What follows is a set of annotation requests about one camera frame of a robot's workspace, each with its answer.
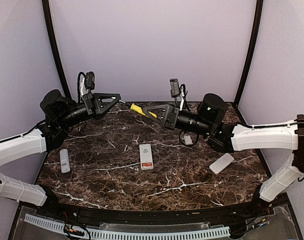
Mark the left black frame post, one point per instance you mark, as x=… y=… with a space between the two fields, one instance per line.
x=54 y=47

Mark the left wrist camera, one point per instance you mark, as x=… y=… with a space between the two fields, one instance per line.
x=85 y=83

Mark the white remote with battery bay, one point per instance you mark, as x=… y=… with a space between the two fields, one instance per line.
x=146 y=158

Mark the grey remote control left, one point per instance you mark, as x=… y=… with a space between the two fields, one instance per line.
x=64 y=161

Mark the white remote control right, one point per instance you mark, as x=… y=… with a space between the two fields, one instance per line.
x=221 y=163

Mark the black front rail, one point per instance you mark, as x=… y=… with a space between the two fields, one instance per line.
x=233 y=214

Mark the white battery cover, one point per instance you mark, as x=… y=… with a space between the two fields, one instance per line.
x=188 y=141

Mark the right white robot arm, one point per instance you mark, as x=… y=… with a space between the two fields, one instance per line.
x=236 y=137

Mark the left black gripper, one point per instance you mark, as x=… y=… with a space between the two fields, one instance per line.
x=94 y=102

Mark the yellow handled screwdriver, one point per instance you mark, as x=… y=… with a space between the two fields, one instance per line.
x=134 y=107

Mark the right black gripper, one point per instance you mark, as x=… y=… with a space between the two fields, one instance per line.
x=169 y=124

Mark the white slotted cable duct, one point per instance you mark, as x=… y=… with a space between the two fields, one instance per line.
x=93 y=233

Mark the black frame post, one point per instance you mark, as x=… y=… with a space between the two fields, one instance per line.
x=250 y=52
x=54 y=47

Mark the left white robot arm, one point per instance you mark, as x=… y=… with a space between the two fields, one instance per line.
x=61 y=114

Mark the right black frame post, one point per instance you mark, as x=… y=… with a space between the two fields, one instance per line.
x=250 y=52

